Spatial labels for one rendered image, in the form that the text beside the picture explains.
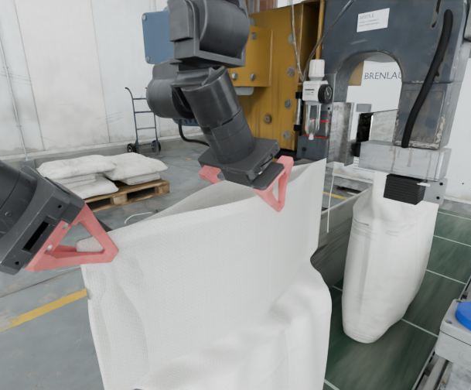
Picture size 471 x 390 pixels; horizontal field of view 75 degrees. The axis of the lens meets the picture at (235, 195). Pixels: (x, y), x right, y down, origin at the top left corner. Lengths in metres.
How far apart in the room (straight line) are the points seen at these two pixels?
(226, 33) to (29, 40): 5.16
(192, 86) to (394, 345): 1.06
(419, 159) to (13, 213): 0.59
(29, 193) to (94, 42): 5.50
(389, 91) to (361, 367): 2.87
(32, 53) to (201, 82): 5.15
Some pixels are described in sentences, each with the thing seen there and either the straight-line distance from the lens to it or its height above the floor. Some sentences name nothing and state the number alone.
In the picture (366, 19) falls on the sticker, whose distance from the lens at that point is 0.68.
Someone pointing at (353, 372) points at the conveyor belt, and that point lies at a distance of 1.09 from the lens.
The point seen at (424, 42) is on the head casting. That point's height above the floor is 1.24.
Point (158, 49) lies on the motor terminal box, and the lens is 0.68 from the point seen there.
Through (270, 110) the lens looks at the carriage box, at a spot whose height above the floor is 1.12.
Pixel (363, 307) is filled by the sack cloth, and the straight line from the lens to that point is 1.13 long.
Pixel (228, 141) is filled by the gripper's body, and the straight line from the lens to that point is 0.37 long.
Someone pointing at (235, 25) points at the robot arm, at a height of 1.23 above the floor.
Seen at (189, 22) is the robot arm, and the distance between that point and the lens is 0.35.
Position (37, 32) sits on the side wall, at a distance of 5.52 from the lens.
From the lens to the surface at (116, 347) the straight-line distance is 0.40.
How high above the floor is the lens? 1.17
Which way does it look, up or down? 19 degrees down
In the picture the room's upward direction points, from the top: straight up
